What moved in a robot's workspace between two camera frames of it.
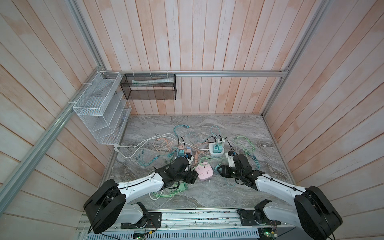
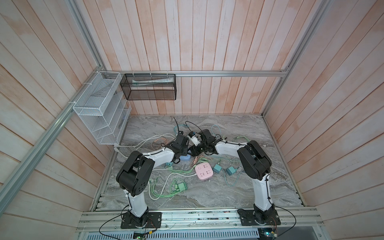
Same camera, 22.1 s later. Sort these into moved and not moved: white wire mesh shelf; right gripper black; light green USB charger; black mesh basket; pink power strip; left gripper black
Moved: left gripper black; right gripper black
Not moved: black mesh basket; white wire mesh shelf; pink power strip; light green USB charger
